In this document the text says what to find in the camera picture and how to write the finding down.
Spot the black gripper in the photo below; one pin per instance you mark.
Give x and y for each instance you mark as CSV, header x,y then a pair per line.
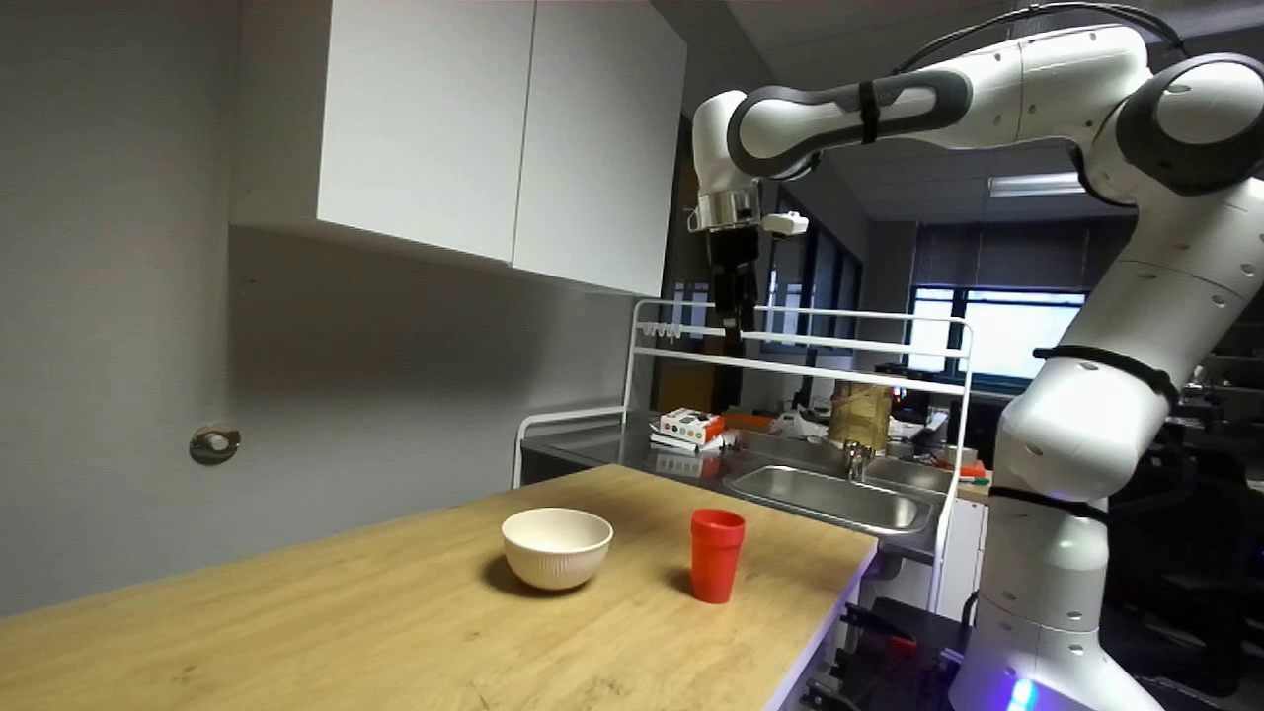
x,y
731,279

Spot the red plastic cup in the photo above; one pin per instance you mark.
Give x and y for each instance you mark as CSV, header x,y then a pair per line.
x,y
716,545

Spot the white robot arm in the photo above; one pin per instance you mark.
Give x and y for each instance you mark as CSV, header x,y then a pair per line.
x,y
1181,150

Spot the white ceramic bowl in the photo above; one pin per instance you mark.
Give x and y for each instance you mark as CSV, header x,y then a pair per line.
x,y
556,545

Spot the red and white box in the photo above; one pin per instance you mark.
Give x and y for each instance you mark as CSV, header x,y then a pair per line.
x,y
688,429

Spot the brown bottle on rack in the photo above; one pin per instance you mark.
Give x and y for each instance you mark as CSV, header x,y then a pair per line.
x,y
864,414

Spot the bright window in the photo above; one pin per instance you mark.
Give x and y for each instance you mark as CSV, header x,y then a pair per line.
x,y
1002,330

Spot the stainless steel sink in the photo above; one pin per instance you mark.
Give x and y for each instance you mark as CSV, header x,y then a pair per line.
x,y
832,499

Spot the white wire dish rack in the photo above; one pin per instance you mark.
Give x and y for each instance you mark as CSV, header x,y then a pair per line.
x,y
773,384

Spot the white wall cabinet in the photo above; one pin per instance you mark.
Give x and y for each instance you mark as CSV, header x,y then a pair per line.
x,y
518,130

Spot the round grey wall fitting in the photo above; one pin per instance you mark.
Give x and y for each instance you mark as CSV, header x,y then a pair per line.
x,y
212,446

